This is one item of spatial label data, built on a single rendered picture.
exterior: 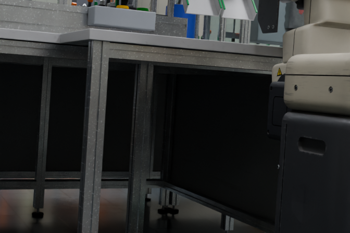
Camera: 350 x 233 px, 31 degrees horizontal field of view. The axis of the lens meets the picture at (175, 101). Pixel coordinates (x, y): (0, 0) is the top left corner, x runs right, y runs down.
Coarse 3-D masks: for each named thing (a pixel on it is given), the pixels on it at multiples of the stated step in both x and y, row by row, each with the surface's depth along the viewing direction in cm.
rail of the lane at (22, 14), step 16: (0, 0) 195; (16, 0) 197; (0, 16) 196; (16, 16) 198; (32, 16) 200; (48, 16) 202; (64, 16) 204; (80, 16) 206; (160, 16) 218; (48, 32) 202; (64, 32) 204; (144, 32) 216; (160, 32) 218; (176, 32) 221
